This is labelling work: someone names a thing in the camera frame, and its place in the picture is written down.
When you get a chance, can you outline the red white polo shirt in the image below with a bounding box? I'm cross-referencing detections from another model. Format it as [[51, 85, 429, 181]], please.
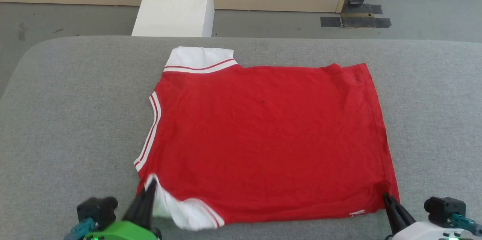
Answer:
[[134, 46, 400, 231]]

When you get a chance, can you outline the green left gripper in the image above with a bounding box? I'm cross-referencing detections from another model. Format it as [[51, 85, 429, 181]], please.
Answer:
[[85, 180, 159, 240]]

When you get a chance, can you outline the small black floor tape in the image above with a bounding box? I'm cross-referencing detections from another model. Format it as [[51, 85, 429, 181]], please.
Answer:
[[320, 17, 342, 28]]

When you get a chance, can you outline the teal right camera cable plug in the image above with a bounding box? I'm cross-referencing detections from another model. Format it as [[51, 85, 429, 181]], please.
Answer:
[[448, 214, 482, 237]]

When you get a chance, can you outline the teal left camera cable plug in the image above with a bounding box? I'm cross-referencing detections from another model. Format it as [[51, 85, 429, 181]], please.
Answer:
[[69, 217, 99, 240]]

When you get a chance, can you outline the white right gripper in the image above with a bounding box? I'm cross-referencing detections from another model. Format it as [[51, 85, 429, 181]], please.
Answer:
[[383, 193, 482, 240]]

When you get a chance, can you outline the white box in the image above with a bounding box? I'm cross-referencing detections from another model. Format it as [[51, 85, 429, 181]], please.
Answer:
[[131, 0, 215, 38]]

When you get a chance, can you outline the teal camera cable plug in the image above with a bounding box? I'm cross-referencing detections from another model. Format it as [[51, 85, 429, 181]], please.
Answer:
[[448, 214, 482, 237], [69, 217, 99, 240]]

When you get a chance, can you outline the long black floor tape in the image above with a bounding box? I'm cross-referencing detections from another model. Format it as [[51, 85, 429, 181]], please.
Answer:
[[341, 17, 392, 29]]

